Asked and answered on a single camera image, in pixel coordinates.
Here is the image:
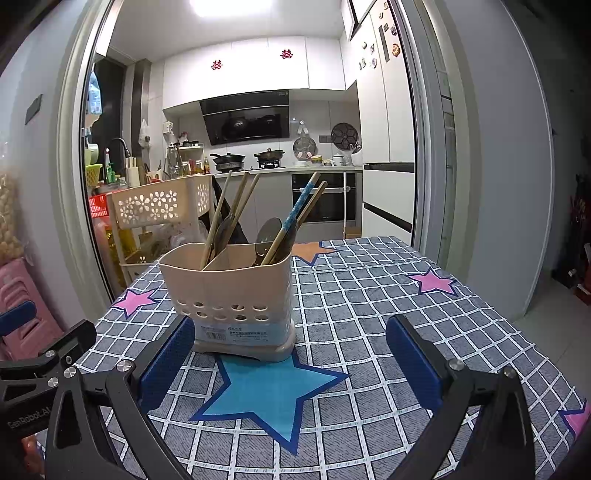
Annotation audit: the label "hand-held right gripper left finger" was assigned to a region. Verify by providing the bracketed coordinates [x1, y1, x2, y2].
[44, 316, 197, 480]

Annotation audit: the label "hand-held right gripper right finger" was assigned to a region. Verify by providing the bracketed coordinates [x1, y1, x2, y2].
[385, 315, 536, 480]

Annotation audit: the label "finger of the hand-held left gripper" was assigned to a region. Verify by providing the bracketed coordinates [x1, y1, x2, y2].
[0, 300, 38, 334]
[0, 319, 96, 370]

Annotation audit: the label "beige plastic utensil holder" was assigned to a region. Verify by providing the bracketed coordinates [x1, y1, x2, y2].
[158, 242, 296, 363]

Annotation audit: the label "blue patterned chopstick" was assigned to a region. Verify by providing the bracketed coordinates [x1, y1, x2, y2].
[277, 185, 317, 245]

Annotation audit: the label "person's left hand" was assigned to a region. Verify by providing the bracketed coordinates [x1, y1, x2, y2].
[18, 431, 49, 469]

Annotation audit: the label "stack of pink plastic stools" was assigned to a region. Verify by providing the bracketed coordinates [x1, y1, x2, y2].
[0, 256, 63, 361]

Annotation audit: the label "grey checked star tablecloth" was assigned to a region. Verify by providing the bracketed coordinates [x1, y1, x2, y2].
[69, 236, 589, 480]

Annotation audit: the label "clear bag of round nuts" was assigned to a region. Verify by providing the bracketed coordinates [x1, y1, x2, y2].
[0, 173, 26, 264]

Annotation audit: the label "red plastic basket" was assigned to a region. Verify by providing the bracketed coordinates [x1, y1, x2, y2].
[88, 194, 112, 219]

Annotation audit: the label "black hanging cloth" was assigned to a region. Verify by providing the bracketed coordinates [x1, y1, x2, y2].
[210, 178, 250, 245]

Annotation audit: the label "beige flower-cutout trolley rack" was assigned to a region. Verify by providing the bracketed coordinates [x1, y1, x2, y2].
[107, 175, 214, 278]

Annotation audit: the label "black built-in oven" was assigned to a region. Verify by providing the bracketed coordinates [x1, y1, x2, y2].
[292, 173, 357, 224]

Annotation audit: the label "grey kitchen base cabinet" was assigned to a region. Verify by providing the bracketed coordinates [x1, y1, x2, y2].
[210, 168, 363, 243]

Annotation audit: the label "black wok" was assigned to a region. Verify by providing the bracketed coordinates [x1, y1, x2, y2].
[210, 152, 246, 169]

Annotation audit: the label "blue hanging cloth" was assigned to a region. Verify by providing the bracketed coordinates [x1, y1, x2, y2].
[88, 71, 102, 116]

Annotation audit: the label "round dark multi-well pan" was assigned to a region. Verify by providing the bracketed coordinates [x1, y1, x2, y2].
[331, 122, 360, 151]

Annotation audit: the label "round metal steamer rack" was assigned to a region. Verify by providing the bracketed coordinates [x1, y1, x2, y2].
[293, 136, 317, 160]

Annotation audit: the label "white refrigerator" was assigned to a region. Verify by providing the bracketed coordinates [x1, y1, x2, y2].
[346, 0, 416, 245]

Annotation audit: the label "black range hood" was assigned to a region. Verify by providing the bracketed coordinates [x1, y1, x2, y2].
[199, 90, 291, 146]

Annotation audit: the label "white upper kitchen cabinets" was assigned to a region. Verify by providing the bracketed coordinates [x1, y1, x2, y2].
[163, 37, 347, 109]

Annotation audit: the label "cluster of fridge magnets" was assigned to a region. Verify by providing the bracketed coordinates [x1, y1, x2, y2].
[358, 2, 402, 70]

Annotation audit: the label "white ceiling lamp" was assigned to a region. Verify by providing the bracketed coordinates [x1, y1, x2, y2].
[189, 0, 250, 19]

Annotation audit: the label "white mop handle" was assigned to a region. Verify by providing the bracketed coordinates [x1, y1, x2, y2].
[341, 172, 350, 240]

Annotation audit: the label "dark wall switch panel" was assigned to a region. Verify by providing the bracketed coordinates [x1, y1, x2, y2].
[24, 93, 44, 124]

